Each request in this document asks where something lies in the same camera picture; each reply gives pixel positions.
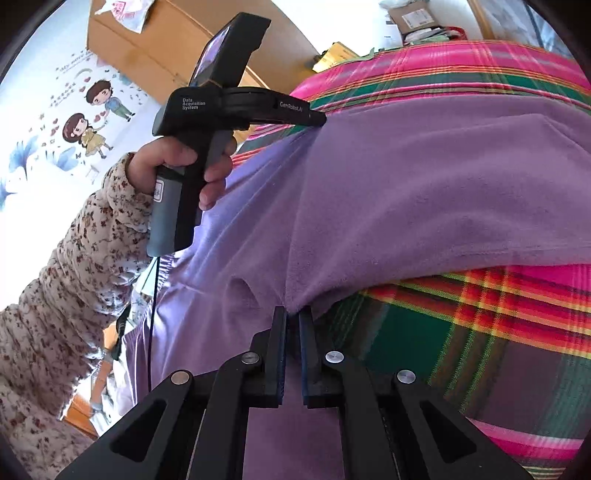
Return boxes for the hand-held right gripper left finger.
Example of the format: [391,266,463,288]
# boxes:
[55,305,289,480]

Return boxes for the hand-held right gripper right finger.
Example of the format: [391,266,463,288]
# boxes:
[298,307,532,480]

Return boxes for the yellow box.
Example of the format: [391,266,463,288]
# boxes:
[313,41,361,73]

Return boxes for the wooden door frame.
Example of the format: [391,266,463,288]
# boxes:
[466,0,495,42]

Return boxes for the white plastic bag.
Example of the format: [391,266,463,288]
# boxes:
[93,0,158,34]

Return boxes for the cartoon wall sticker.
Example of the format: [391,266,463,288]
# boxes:
[0,60,153,213]

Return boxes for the wooden wardrobe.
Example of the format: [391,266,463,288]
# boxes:
[87,0,324,109]

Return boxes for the pink green plaid bed sheet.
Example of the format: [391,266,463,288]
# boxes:
[231,39,591,480]

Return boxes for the cardboard box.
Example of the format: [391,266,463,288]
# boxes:
[385,2,439,35]

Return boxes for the person's left hand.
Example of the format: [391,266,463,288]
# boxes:
[126,135,237,212]

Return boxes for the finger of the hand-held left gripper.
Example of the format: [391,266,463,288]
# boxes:
[249,108,328,128]

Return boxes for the purple fleece pants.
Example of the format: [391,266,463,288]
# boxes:
[117,108,591,480]

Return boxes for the clear printed door curtain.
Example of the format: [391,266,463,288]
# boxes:
[485,0,568,58]

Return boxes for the black cable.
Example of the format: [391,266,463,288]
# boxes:
[148,254,161,393]

